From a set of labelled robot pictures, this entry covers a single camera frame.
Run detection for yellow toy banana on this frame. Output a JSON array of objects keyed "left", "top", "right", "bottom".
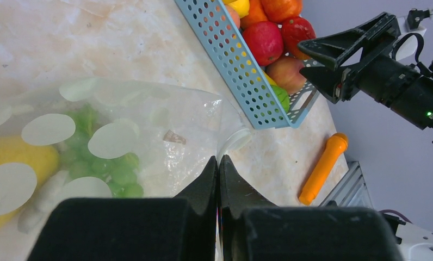
[{"left": 263, "top": 71, "right": 277, "bottom": 86}]

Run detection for red toy apple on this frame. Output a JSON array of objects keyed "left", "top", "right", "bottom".
[{"left": 242, "top": 21, "right": 284, "bottom": 66}]

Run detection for green toy grapes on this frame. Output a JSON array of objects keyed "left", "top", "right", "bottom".
[{"left": 60, "top": 104, "right": 144, "bottom": 198}]

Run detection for green toy lime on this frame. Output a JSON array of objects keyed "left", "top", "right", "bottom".
[{"left": 271, "top": 85, "right": 290, "bottom": 113}]

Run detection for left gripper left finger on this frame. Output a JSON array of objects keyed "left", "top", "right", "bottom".
[{"left": 28, "top": 157, "right": 218, "bottom": 260}]

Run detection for orange toy carrot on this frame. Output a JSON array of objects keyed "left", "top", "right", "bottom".
[{"left": 298, "top": 133, "right": 348, "bottom": 206}]

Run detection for red toy pepper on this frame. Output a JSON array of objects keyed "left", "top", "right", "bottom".
[{"left": 281, "top": 16, "right": 316, "bottom": 60}]

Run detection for clear dotted zip bag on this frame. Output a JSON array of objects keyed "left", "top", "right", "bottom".
[{"left": 0, "top": 78, "right": 251, "bottom": 260}]

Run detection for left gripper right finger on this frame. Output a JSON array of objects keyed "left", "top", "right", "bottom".
[{"left": 218, "top": 156, "right": 403, "bottom": 260}]

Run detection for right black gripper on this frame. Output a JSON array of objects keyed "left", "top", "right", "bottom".
[{"left": 298, "top": 12, "right": 433, "bottom": 129}]

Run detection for toy peach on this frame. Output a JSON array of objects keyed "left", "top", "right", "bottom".
[{"left": 265, "top": 56, "right": 306, "bottom": 95}]

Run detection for blue perforated plastic basket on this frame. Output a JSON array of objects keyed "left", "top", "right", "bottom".
[{"left": 176, "top": 0, "right": 319, "bottom": 129}]

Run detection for orange toy pumpkin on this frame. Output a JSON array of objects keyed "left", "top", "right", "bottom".
[{"left": 261, "top": 0, "right": 303, "bottom": 23}]

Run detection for white toy garlic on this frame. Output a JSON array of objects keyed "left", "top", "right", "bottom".
[{"left": 17, "top": 170, "right": 69, "bottom": 234}]

